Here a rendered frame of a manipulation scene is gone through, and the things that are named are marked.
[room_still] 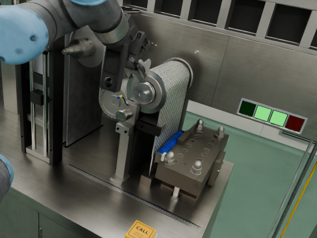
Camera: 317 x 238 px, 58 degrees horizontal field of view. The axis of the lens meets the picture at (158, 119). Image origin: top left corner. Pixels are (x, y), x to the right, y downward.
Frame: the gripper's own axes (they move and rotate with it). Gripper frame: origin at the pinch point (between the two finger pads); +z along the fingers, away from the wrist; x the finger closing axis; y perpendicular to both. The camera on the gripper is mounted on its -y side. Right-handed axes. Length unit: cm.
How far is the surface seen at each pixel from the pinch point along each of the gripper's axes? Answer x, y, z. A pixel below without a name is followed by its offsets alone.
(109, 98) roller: 15.5, -3.8, 18.3
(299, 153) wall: -84, 81, 295
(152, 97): -1.7, 0.5, 12.1
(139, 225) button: -13.6, -36.4, 18.6
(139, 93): 3.2, 0.2, 12.7
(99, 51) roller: 22.0, 8.2, 9.1
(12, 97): 72, -16, 36
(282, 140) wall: -62, 88, 291
